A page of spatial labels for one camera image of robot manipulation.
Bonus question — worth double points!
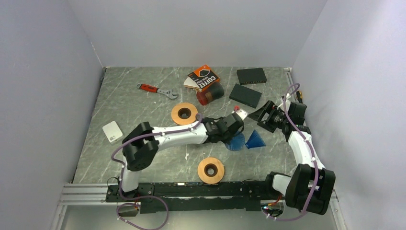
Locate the red handled adjustable wrench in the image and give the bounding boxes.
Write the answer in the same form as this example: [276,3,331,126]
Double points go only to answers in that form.
[136,83,179,100]

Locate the white square box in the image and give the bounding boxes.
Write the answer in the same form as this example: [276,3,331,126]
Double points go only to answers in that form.
[102,121,124,144]

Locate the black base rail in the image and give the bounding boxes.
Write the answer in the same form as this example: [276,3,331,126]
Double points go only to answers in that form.
[105,180,283,214]

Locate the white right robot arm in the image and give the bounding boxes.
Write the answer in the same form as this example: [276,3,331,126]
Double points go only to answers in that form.
[248,101,336,215]

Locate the red and black cup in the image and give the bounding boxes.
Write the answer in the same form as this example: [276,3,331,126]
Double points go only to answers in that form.
[196,82,224,105]

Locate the blue ribbed dripper cone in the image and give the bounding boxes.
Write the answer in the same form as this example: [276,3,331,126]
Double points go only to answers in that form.
[225,132,245,151]
[245,130,266,149]

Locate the wooden dripper ring holder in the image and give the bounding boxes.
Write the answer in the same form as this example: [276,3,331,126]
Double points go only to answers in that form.
[171,103,198,125]

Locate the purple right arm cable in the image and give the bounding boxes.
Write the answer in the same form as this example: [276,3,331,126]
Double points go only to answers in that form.
[261,83,319,222]

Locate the yellow black screwdriver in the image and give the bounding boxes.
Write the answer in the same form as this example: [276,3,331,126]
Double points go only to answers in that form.
[296,91,303,103]

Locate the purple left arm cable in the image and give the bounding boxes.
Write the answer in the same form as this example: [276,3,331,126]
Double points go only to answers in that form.
[111,114,203,230]

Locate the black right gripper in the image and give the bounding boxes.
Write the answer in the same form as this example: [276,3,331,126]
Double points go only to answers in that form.
[248,100,290,133]

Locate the paper coffee filters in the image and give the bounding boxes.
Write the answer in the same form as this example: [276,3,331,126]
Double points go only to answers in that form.
[183,77,201,92]

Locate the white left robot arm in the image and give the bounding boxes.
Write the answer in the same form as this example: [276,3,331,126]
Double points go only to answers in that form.
[118,109,248,201]

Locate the orange coffee filter box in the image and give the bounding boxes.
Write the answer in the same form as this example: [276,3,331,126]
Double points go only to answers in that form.
[187,65,220,92]

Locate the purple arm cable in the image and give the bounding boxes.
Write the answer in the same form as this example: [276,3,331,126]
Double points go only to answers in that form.
[111,114,203,230]
[261,83,319,222]

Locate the black rectangular box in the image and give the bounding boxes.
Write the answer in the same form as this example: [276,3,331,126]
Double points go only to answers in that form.
[237,68,267,85]
[229,84,262,108]

